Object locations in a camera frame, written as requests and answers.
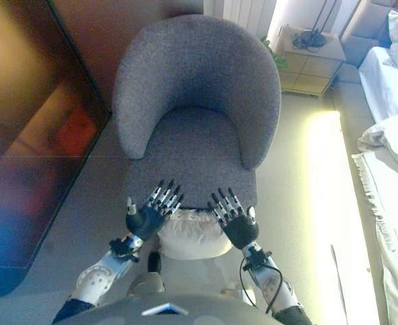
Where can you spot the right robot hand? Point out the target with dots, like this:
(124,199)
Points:
(241,230)

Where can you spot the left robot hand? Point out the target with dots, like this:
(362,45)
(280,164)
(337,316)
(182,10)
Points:
(145,221)

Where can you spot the white cushion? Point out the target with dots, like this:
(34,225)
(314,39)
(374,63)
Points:
(195,237)

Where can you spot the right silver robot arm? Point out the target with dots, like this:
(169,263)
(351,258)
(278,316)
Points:
(273,287)

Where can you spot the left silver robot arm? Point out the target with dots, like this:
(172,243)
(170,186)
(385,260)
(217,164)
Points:
(97,277)

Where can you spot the right silver robot leg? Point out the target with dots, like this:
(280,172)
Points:
(234,291)

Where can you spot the silver robot leg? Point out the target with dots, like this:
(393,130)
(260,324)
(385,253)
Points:
(146,284)
(234,291)

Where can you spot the left silver robot leg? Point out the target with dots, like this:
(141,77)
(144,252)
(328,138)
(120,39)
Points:
(146,284)

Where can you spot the silver robot torso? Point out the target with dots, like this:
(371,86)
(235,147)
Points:
(151,311)

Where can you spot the grey fabric armchair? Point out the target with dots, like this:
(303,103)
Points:
(199,84)

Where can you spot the glossy brown cabinet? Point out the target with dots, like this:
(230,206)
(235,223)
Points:
(33,118)

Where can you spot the beige fringed bed throw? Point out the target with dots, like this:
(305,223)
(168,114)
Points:
(395,237)

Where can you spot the grey upholstered bed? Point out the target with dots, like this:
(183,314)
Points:
(351,111)

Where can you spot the light wooden nightstand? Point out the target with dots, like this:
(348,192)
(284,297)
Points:
(310,71)

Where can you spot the green plant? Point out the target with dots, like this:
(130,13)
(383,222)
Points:
(278,59)

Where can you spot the white duvet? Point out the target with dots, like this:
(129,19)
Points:
(392,111)

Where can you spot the white ribbed radiator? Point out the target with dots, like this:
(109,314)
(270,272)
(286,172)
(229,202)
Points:
(239,13)

